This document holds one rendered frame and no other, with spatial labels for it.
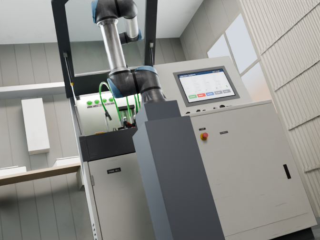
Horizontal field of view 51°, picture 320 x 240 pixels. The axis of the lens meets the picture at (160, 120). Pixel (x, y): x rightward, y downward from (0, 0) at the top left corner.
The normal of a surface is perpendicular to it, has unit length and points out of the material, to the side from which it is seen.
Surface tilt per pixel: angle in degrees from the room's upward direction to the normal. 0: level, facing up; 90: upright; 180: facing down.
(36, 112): 90
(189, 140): 90
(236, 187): 90
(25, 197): 90
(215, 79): 76
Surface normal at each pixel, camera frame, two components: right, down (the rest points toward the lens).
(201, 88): 0.14, -0.54
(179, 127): 0.31, -0.34
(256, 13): -0.92, 0.13
